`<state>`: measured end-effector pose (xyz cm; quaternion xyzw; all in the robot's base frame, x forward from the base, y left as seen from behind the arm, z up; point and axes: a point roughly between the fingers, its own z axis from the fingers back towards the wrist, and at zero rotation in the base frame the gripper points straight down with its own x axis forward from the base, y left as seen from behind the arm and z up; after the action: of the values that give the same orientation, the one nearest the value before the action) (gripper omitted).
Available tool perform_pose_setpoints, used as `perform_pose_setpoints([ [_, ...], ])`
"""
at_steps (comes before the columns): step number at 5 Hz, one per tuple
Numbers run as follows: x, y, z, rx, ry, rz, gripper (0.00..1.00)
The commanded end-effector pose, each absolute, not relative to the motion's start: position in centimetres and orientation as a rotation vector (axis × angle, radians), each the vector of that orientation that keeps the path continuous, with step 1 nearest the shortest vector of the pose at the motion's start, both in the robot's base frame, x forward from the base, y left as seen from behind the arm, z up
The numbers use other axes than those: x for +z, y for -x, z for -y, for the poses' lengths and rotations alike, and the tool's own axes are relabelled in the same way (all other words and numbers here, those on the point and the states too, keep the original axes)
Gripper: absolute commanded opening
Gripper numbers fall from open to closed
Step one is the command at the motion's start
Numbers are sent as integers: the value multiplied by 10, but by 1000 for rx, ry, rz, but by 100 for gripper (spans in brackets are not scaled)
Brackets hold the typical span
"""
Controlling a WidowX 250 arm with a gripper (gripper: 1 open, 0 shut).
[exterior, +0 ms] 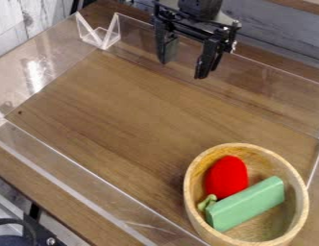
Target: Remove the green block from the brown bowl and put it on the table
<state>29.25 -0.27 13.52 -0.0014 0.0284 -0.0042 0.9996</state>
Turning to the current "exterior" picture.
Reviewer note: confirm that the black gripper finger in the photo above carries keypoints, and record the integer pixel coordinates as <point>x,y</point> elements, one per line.
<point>167,41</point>
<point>209,58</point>

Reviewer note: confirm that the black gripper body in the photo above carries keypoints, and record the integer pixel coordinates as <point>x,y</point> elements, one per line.
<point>199,19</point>

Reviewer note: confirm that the green rectangular block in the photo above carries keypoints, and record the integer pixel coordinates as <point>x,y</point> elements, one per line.
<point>229,212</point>

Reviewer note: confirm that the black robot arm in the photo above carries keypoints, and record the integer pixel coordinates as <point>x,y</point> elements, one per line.
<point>200,20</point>

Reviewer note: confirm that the brown wooden bowl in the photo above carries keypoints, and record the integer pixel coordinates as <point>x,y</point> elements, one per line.
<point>276,226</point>

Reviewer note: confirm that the red plush strawberry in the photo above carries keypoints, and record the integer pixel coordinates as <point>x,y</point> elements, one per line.
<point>225,179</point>

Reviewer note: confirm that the clear acrylic corner bracket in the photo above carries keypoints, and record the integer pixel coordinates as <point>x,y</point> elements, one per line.
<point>100,37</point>

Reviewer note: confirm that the clear acrylic barrier wall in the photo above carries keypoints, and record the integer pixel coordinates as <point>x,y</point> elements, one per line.
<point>102,126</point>

